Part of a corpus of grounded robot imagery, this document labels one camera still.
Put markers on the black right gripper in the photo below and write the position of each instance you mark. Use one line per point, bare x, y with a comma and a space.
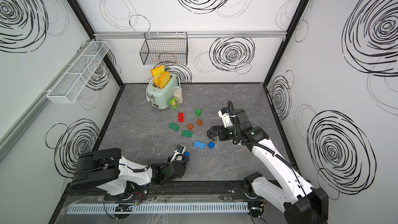
215, 128

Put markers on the blue square lego brick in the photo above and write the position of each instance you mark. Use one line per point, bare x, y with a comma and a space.
211, 145

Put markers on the light blue long lego brick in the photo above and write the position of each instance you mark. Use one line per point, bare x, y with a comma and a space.
199, 145

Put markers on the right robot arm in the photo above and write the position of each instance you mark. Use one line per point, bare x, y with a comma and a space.
298, 200

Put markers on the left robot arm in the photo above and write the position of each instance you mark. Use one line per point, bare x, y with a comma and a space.
110, 171

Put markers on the light green square lego brick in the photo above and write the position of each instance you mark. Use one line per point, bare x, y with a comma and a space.
198, 112

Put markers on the red long lego brick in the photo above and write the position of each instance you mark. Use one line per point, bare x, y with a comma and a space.
180, 117

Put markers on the dark green long lego brick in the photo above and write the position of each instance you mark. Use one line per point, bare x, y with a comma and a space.
174, 126

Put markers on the clear glass with green packet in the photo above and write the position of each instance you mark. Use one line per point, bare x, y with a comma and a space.
173, 104

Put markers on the jar of beige grains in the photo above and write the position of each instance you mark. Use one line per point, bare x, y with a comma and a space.
177, 93

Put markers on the mint green toaster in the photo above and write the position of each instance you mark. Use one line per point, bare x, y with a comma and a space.
159, 98

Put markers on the orange toast slice front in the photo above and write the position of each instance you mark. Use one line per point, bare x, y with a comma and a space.
164, 79

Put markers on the yellow toast slice back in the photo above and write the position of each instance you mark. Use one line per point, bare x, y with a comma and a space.
156, 73

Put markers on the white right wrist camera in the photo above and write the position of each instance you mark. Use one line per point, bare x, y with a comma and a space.
225, 116

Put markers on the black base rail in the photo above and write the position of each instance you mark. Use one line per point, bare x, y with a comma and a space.
202, 188

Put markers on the black wire basket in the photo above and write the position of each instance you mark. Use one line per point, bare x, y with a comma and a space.
169, 47

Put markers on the white mesh wall shelf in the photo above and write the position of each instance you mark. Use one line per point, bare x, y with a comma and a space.
87, 71

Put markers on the white slotted cable duct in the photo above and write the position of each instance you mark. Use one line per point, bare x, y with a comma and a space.
157, 208

